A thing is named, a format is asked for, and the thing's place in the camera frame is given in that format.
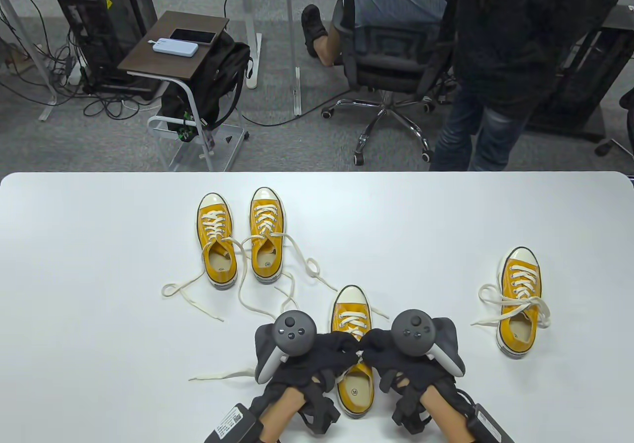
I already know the person's left hand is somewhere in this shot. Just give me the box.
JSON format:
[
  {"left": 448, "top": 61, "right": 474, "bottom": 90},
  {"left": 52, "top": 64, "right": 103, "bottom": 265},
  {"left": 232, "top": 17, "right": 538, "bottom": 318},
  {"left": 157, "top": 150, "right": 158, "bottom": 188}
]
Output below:
[{"left": 248, "top": 332, "right": 360, "bottom": 436}]

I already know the person's right hand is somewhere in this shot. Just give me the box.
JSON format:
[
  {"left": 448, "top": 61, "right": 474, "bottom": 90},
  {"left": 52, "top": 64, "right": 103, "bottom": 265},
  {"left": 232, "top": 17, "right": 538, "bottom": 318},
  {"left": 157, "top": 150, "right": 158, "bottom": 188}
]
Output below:
[{"left": 359, "top": 328, "right": 471, "bottom": 436}]

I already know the grey hand controller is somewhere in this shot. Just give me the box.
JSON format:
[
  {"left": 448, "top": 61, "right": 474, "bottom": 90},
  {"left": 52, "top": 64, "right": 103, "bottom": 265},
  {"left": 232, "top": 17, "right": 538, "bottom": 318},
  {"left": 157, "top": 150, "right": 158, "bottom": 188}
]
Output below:
[
  {"left": 255, "top": 310, "right": 317, "bottom": 384},
  {"left": 391, "top": 309, "right": 466, "bottom": 378}
]

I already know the yellow sneaker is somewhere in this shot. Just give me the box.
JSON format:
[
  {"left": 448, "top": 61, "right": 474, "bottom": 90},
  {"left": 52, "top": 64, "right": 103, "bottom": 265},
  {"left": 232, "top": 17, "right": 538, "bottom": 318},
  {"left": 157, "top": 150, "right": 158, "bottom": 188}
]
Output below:
[
  {"left": 238, "top": 204, "right": 389, "bottom": 322},
  {"left": 162, "top": 210, "right": 278, "bottom": 322}
]

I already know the person's right forearm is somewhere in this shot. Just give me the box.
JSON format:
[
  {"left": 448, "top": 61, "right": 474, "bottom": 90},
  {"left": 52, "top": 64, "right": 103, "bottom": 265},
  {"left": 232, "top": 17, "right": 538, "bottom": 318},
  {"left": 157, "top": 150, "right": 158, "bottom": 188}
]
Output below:
[{"left": 421, "top": 386, "right": 474, "bottom": 443}]

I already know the person's left forearm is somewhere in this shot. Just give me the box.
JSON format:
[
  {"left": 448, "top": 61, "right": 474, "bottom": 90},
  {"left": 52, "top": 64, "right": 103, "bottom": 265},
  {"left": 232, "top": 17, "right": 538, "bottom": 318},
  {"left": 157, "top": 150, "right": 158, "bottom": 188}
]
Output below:
[{"left": 258, "top": 390, "right": 308, "bottom": 443}]

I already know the green backpack charm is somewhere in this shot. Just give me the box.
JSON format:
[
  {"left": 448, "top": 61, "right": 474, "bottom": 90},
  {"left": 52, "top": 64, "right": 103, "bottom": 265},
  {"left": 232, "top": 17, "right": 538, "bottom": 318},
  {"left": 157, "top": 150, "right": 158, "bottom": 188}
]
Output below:
[{"left": 177, "top": 110, "right": 195, "bottom": 143}]

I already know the white desk leg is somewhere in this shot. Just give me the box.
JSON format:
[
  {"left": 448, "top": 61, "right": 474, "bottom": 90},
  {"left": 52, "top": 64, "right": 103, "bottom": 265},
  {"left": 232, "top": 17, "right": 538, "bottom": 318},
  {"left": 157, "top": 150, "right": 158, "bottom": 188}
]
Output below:
[
  {"left": 286, "top": 0, "right": 303, "bottom": 117},
  {"left": 0, "top": 0, "right": 59, "bottom": 122},
  {"left": 233, "top": 0, "right": 263, "bottom": 90}
]

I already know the black backpack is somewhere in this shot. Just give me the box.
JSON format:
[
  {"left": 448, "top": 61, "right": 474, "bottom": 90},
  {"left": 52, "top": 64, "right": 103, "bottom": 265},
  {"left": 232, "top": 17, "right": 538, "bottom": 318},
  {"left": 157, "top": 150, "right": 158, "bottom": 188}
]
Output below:
[{"left": 160, "top": 31, "right": 254, "bottom": 143}]

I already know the black mesh chair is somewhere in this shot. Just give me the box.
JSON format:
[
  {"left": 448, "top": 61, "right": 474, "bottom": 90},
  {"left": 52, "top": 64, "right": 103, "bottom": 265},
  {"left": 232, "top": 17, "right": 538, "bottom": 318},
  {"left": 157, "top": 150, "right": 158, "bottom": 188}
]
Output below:
[{"left": 594, "top": 87, "right": 634, "bottom": 159}]

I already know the black office chair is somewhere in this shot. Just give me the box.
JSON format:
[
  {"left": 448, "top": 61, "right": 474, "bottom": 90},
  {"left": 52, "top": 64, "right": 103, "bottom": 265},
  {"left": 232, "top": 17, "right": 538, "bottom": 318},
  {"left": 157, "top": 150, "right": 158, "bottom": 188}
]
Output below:
[{"left": 321, "top": 0, "right": 459, "bottom": 166}]

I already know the black computer tower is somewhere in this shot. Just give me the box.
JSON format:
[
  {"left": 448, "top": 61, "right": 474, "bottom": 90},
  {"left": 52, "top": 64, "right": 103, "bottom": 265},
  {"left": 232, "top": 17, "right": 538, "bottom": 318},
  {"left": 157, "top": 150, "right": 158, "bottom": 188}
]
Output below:
[
  {"left": 525, "top": 30, "right": 634, "bottom": 142},
  {"left": 53, "top": 0, "right": 158, "bottom": 93}
]

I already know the brown side table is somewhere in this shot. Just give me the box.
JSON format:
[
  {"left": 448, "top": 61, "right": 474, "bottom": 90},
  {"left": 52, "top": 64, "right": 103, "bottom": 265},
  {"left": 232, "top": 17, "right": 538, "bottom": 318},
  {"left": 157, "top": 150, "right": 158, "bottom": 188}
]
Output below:
[{"left": 118, "top": 10, "right": 250, "bottom": 172}]

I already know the light blue power bank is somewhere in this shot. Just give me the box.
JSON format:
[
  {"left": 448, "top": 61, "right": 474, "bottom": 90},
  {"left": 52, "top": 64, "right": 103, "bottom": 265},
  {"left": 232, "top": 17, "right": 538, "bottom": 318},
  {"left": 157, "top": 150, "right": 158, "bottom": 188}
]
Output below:
[{"left": 152, "top": 38, "right": 200, "bottom": 58}]

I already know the black smartphone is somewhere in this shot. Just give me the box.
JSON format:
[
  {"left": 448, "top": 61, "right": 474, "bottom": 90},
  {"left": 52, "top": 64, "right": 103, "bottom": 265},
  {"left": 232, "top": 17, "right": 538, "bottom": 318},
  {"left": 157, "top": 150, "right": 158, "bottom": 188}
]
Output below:
[{"left": 169, "top": 28, "right": 217, "bottom": 45}]

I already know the black desk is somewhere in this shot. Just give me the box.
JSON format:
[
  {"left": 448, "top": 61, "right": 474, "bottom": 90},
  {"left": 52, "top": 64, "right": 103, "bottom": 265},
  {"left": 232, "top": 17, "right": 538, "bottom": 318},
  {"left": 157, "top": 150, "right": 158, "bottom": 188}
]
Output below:
[{"left": 602, "top": 2, "right": 634, "bottom": 33}]

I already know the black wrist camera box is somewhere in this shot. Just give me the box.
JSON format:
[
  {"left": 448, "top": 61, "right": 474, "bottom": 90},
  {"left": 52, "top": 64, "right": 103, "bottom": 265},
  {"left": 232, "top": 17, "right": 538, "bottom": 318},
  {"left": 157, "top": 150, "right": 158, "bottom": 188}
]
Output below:
[
  {"left": 204, "top": 403, "right": 261, "bottom": 443},
  {"left": 468, "top": 403, "right": 516, "bottom": 443}
]

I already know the black floor cable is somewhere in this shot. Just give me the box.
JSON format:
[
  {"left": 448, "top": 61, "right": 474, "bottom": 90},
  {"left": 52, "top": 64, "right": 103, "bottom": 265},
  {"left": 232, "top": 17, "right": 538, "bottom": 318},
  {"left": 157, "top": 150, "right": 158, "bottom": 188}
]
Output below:
[{"left": 241, "top": 87, "right": 360, "bottom": 128}]

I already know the tangle of black cables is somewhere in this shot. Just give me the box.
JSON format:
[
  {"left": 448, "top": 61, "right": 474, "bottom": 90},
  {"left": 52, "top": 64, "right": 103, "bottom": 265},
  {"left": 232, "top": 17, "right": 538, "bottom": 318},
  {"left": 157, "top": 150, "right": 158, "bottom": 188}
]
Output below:
[
  {"left": 436, "top": 67, "right": 461, "bottom": 104},
  {"left": 0, "top": 0, "right": 149, "bottom": 119}
]

